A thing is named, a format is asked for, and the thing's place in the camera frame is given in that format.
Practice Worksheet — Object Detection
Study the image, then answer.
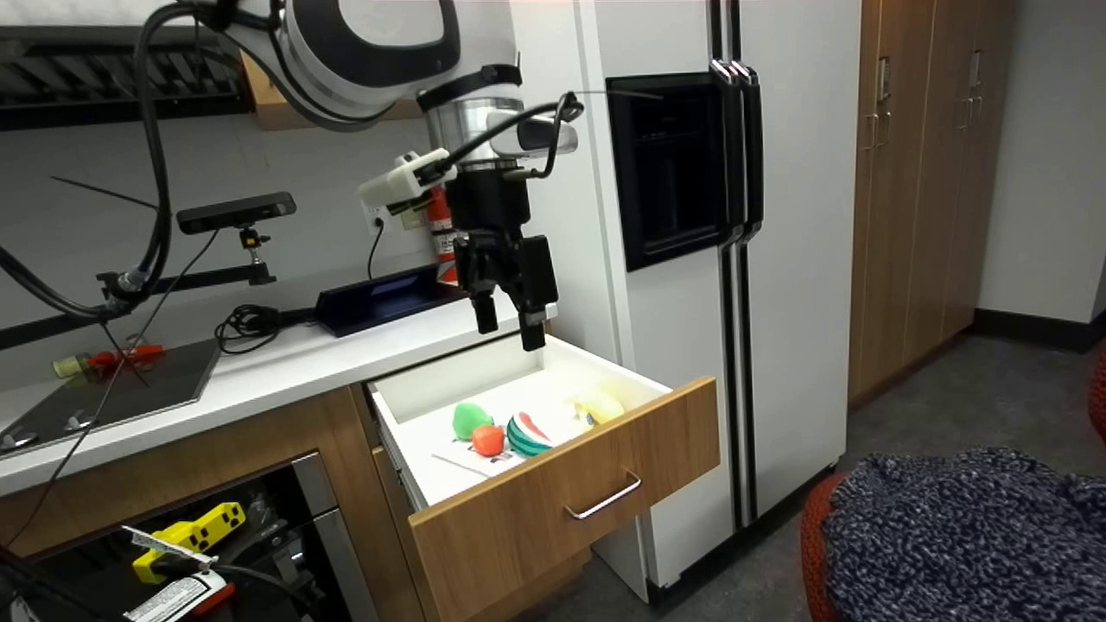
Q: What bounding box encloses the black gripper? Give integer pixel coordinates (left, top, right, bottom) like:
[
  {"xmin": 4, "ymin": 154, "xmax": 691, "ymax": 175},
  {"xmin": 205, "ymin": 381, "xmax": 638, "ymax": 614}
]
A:
[{"xmin": 443, "ymin": 158, "xmax": 559, "ymax": 357}]

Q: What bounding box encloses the wood front white drawer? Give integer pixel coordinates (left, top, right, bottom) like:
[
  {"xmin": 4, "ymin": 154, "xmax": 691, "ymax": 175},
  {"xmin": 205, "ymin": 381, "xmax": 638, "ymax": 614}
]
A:
[{"xmin": 362, "ymin": 333, "xmax": 725, "ymax": 622}]

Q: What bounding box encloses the red white bottle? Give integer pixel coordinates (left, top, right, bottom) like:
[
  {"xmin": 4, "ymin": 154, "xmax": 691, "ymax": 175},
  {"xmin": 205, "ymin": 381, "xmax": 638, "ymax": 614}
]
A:
[{"xmin": 422, "ymin": 182, "xmax": 468, "ymax": 293}]

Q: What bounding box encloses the dark blue flat box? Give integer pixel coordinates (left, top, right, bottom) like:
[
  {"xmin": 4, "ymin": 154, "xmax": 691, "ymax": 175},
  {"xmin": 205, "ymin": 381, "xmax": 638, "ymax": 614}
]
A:
[{"xmin": 311, "ymin": 263, "xmax": 471, "ymax": 341}]

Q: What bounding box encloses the green toy fruit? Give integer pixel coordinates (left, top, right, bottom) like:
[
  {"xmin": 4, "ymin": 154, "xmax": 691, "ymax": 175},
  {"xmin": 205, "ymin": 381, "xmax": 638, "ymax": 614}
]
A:
[{"xmin": 450, "ymin": 398, "xmax": 499, "ymax": 447}]

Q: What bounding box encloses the yellow toy fruit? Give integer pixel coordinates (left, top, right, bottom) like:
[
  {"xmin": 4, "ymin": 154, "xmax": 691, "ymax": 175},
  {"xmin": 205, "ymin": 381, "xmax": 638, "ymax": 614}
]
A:
[{"xmin": 572, "ymin": 386, "xmax": 629, "ymax": 430}]

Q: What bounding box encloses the toy watermelon slice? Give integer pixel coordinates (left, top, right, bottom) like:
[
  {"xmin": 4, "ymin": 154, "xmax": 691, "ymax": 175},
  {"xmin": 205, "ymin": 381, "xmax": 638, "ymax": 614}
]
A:
[{"xmin": 505, "ymin": 408, "xmax": 556, "ymax": 462}]

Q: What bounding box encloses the orange toy fruit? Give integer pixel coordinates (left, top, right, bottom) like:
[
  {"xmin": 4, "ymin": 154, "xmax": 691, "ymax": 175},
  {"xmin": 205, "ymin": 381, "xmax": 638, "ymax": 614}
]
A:
[{"xmin": 471, "ymin": 423, "xmax": 511, "ymax": 462}]

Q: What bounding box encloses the black fridge dispenser panel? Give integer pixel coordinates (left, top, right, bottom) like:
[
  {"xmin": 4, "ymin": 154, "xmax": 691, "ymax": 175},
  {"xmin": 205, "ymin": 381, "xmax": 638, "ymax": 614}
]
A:
[{"xmin": 604, "ymin": 57, "xmax": 766, "ymax": 275}]

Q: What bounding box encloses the white refrigerator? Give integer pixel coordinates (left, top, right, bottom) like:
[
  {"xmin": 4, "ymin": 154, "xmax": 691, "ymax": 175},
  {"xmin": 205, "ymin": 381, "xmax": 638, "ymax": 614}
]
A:
[{"xmin": 505, "ymin": 0, "xmax": 867, "ymax": 607}]

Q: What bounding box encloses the wooden kitchen cabinet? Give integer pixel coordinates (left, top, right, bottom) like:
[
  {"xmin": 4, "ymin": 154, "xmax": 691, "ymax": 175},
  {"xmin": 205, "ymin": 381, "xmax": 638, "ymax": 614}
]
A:
[{"xmin": 0, "ymin": 385, "xmax": 432, "ymax": 622}]

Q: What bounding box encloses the yellow black power tool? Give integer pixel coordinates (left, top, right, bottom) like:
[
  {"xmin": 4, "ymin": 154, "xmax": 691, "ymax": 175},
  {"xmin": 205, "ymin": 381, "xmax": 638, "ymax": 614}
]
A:
[{"xmin": 128, "ymin": 497, "xmax": 254, "ymax": 590}]

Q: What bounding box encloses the red green toy vegetable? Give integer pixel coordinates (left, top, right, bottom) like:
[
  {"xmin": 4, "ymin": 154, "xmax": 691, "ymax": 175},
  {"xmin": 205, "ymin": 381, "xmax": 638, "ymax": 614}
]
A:
[{"xmin": 50, "ymin": 340, "xmax": 172, "ymax": 385}]

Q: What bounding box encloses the black counter mat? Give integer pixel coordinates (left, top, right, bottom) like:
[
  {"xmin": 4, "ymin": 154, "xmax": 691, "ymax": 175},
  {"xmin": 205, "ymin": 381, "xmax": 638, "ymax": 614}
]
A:
[{"xmin": 0, "ymin": 334, "xmax": 224, "ymax": 455}]

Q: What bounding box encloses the tall wooden cupboard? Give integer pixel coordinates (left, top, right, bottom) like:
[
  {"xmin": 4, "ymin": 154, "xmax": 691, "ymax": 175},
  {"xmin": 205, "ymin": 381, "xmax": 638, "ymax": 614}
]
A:
[{"xmin": 848, "ymin": 0, "xmax": 1024, "ymax": 410}]

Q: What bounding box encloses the black range hood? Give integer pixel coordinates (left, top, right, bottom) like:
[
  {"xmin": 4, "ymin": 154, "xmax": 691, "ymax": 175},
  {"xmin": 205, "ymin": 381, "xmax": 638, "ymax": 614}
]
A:
[{"xmin": 0, "ymin": 22, "xmax": 259, "ymax": 135}]

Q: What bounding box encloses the blue speckled cloth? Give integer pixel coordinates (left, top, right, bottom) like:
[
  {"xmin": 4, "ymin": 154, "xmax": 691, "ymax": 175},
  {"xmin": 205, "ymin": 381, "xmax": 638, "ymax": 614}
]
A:
[{"xmin": 819, "ymin": 447, "xmax": 1106, "ymax": 622}]

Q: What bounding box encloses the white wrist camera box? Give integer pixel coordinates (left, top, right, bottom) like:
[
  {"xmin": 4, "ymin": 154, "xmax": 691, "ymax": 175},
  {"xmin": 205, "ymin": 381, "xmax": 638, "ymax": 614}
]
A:
[{"xmin": 357, "ymin": 146, "xmax": 456, "ymax": 218}]

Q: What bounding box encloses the silver drawer handle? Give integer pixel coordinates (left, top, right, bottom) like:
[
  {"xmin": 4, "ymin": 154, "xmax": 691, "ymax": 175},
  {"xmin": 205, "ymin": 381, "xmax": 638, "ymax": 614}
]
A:
[{"xmin": 559, "ymin": 469, "xmax": 647, "ymax": 527}]

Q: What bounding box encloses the coiled black cable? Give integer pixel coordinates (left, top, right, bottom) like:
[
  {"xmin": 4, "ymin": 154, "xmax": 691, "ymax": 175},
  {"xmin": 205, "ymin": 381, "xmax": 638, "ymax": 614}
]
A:
[{"xmin": 212, "ymin": 296, "xmax": 320, "ymax": 358}]

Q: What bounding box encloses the black stereo camera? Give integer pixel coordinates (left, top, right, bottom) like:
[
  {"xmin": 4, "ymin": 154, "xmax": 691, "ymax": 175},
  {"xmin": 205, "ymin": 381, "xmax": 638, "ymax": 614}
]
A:
[{"xmin": 172, "ymin": 189, "xmax": 301, "ymax": 240}]

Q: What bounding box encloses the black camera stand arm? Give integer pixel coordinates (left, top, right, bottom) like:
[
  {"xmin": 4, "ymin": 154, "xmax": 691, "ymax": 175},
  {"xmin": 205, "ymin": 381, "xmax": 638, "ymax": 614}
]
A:
[{"xmin": 0, "ymin": 222, "xmax": 280, "ymax": 351}]

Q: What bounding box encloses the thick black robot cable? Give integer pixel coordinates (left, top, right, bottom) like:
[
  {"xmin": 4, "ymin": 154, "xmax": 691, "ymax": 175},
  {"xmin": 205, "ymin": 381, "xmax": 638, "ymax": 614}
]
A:
[{"xmin": 0, "ymin": 0, "xmax": 254, "ymax": 327}]

